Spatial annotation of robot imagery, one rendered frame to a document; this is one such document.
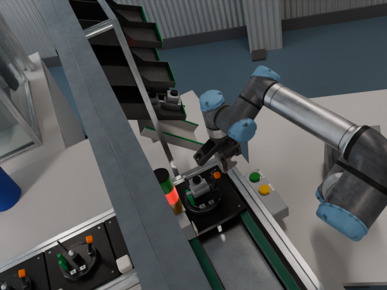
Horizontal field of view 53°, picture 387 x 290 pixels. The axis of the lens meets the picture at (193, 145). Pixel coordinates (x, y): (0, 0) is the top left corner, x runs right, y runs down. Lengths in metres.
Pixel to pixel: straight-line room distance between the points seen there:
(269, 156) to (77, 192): 0.88
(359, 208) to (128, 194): 0.74
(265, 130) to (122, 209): 1.60
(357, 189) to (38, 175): 1.54
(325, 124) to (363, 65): 2.56
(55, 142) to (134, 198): 1.93
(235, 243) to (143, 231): 1.21
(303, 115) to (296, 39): 2.88
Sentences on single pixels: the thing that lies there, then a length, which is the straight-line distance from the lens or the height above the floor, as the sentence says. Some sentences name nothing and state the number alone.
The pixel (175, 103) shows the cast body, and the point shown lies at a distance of 1.47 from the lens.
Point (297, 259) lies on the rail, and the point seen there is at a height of 0.96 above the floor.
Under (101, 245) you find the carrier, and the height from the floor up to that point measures 0.97.
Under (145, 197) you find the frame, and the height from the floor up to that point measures 1.99.
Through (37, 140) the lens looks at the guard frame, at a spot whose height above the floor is 0.91.
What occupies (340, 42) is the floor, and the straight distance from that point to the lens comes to 3.81.
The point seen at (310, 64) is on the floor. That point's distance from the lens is 3.56.
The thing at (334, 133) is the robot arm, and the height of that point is 1.45.
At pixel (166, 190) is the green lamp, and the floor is 1.38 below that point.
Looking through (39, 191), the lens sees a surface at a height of 0.86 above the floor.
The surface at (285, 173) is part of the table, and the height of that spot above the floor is 0.86.
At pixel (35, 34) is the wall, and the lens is 4.43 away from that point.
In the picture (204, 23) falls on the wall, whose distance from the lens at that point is 3.94.
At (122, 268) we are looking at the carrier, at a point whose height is 0.99.
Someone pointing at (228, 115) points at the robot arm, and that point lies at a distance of 1.11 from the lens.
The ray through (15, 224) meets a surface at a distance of 1.93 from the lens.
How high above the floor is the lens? 2.17
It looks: 46 degrees down
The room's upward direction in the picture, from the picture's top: 18 degrees counter-clockwise
